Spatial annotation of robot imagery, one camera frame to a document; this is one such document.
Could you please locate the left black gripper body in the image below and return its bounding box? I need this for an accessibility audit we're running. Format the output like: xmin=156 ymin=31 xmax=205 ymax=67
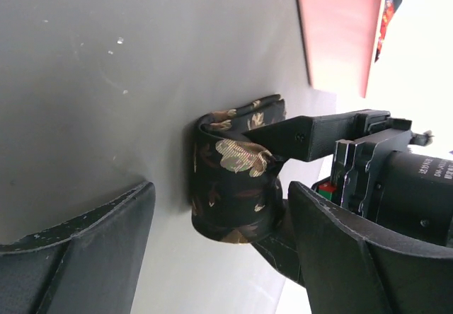
xmin=312 ymin=115 xmax=452 ymax=248

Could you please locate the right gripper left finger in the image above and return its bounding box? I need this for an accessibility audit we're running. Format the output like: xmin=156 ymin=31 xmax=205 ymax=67
xmin=1 ymin=182 xmax=155 ymax=314

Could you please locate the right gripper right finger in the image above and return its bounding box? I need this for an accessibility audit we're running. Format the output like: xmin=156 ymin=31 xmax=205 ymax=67
xmin=288 ymin=181 xmax=452 ymax=313

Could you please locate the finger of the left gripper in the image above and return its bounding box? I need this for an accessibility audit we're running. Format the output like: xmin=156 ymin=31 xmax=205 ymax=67
xmin=244 ymin=110 xmax=391 ymax=162
xmin=252 ymin=200 xmax=305 ymax=287

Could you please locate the black gold floral tie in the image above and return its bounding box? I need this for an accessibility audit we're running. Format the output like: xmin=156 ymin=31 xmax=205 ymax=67
xmin=189 ymin=95 xmax=285 ymax=244

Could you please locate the pink divided organizer box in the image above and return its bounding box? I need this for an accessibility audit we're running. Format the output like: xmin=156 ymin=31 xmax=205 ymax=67
xmin=298 ymin=0 xmax=384 ymax=98

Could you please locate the rolled red multicolour tie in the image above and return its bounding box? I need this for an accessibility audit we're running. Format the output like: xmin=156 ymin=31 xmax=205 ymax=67
xmin=374 ymin=0 xmax=403 ymax=62

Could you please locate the dark grey table mat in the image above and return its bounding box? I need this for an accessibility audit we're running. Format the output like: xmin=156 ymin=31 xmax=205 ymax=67
xmin=1 ymin=0 xmax=336 ymax=313

